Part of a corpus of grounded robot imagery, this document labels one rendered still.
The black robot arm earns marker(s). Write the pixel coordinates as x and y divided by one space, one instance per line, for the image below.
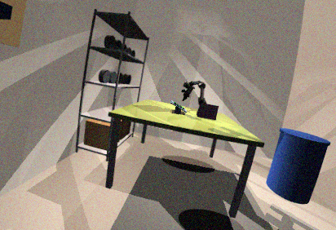
190 86

